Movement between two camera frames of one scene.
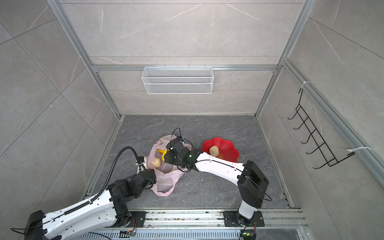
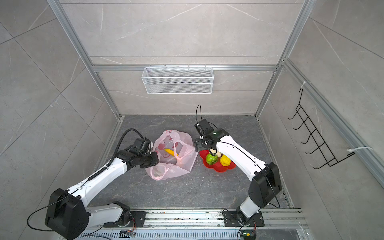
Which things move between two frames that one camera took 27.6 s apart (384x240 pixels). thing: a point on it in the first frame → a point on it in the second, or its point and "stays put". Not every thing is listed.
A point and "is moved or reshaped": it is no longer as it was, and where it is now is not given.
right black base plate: (230, 219) stays put
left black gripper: (154, 181) → (155, 160)
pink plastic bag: (166, 174) is moved or reshaped
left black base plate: (139, 217) stays put
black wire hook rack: (316, 136) stays put
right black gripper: (168, 158) → (198, 145)
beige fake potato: (214, 151) stays put
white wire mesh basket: (179, 80) stays put
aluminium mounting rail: (273, 220) stays put
